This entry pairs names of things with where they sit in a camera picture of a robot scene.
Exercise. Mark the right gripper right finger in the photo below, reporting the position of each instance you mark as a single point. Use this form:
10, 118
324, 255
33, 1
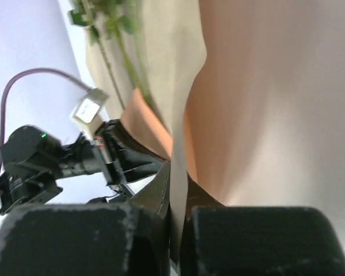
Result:
256, 240

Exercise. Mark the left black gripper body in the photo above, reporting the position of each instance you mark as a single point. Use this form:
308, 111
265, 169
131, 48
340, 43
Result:
84, 157

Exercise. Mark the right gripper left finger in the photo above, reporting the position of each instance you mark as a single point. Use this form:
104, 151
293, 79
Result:
130, 238

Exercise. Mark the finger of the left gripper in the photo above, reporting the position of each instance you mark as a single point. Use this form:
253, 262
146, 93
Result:
127, 160

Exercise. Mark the orange beige wrapping paper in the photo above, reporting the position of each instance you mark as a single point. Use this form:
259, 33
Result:
253, 95

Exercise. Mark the pink fake flower stem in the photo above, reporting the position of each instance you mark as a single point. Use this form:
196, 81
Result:
100, 22

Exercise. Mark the brown orange fake flower stem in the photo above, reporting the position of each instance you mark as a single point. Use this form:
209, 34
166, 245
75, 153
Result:
122, 25

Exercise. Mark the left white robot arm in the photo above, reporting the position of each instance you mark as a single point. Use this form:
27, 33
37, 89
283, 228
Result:
34, 160

